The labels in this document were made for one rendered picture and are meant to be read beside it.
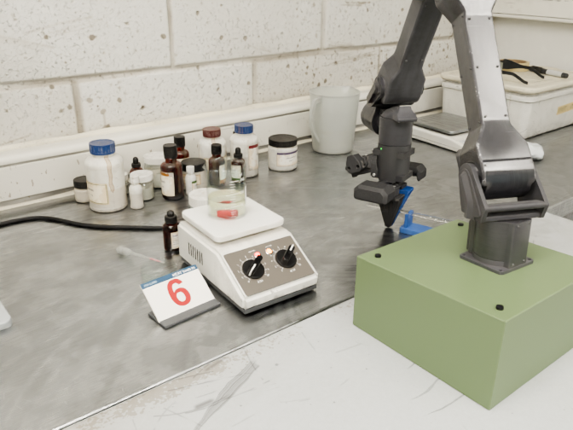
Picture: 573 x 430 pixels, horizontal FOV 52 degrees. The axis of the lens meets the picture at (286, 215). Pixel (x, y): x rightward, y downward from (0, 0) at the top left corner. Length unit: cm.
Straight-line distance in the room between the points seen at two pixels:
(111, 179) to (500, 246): 72
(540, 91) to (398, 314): 109
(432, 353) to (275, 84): 98
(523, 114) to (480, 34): 95
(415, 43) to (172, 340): 56
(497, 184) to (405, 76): 32
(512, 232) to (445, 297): 12
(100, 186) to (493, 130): 72
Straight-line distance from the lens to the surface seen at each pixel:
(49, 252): 105
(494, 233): 74
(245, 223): 87
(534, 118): 176
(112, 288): 91
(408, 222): 107
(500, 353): 66
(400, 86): 99
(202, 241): 87
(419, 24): 93
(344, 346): 76
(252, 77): 150
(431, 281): 70
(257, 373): 72
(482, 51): 78
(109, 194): 116
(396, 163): 102
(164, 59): 136
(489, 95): 77
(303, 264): 86
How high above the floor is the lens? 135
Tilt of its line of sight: 23 degrees down
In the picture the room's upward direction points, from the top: 1 degrees clockwise
